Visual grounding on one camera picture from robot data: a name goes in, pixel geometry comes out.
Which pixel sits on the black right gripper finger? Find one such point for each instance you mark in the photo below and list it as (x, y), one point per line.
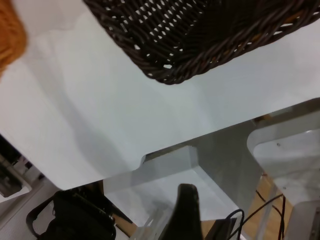
(187, 215)

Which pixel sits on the dark brown wicker basket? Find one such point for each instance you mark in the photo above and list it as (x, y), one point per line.
(175, 37)

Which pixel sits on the light brown wicker basket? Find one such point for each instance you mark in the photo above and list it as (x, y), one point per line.
(10, 37)

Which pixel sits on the black bag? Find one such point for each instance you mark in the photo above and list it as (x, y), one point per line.
(75, 217)

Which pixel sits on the white curved plate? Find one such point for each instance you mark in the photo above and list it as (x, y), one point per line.
(300, 162)

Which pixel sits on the grey table support frame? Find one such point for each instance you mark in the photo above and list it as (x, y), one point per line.
(220, 162)

